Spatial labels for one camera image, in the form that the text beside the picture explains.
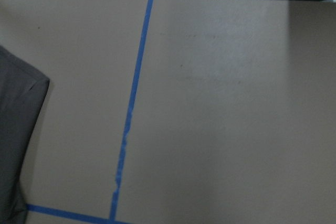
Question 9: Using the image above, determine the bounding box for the dark brown t-shirt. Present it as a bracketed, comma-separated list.
[1, 47, 49, 223]

